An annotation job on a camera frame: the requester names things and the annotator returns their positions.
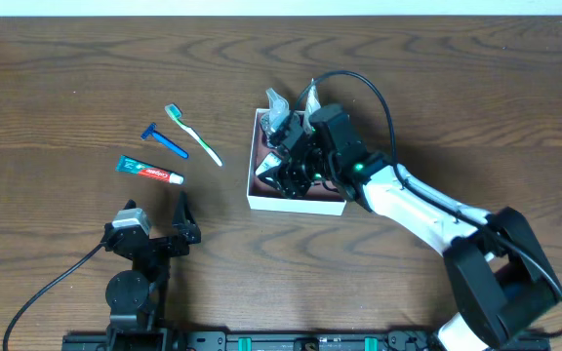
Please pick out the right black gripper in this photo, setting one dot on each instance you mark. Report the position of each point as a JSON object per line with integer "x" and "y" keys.
{"x": 296, "y": 141}

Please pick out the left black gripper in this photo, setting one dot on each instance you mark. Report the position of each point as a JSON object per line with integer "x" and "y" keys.
{"x": 156, "y": 243}

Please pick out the white lotion tube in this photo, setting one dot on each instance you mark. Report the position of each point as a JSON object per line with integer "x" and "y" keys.
{"x": 312, "y": 104}

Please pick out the green white small packet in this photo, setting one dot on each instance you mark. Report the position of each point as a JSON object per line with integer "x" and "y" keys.
{"x": 270, "y": 161}

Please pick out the Colgate toothpaste tube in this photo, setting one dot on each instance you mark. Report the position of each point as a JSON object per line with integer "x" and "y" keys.
{"x": 132, "y": 166}

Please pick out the clear pump soap bottle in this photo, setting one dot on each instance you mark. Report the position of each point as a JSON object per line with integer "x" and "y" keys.
{"x": 278, "y": 111}

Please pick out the green white toothbrush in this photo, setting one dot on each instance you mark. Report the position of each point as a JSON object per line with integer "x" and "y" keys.
{"x": 175, "y": 114}

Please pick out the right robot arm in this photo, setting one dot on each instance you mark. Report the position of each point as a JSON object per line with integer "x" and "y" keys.
{"x": 501, "y": 279}

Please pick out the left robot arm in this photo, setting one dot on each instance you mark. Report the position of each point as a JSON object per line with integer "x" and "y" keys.
{"x": 137, "y": 297}

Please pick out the white open cardboard box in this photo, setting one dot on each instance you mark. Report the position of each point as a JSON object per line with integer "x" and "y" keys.
{"x": 262, "y": 197}

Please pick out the blue disposable razor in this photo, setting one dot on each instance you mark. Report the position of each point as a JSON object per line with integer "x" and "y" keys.
{"x": 151, "y": 131}

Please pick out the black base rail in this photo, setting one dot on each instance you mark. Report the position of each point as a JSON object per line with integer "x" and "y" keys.
{"x": 221, "y": 341}

